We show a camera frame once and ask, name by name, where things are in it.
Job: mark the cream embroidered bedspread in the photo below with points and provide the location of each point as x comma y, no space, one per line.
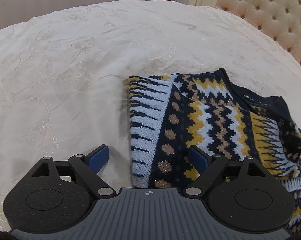
63,76

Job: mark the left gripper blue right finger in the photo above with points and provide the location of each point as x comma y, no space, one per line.
199,159

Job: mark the beige tufted headboard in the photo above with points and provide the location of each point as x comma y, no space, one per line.
279,19

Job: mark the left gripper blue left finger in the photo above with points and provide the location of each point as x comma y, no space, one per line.
97,159

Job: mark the navy yellow patterned knit sweater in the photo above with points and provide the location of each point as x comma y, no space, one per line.
170,113

